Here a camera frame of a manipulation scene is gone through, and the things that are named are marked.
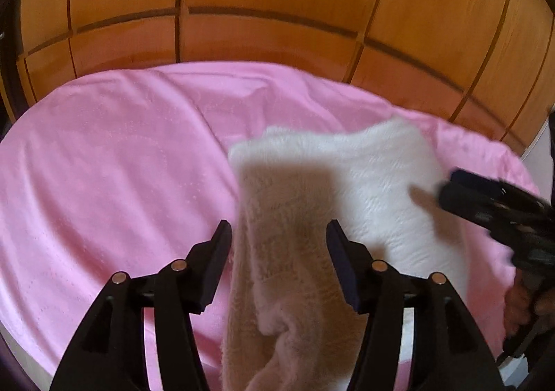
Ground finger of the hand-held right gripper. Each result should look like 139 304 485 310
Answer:
449 169 506 201
437 183 493 223

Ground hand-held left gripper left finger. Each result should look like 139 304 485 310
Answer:
49 219 232 391

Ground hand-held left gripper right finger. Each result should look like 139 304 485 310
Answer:
326 219 504 391

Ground white towel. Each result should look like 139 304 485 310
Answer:
221 118 472 391

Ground person's right hand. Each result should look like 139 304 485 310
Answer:
504 274 555 337

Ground pink bed sheet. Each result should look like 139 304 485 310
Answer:
0 62 543 391

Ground white mattress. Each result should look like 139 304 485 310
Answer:
0 322 48 383

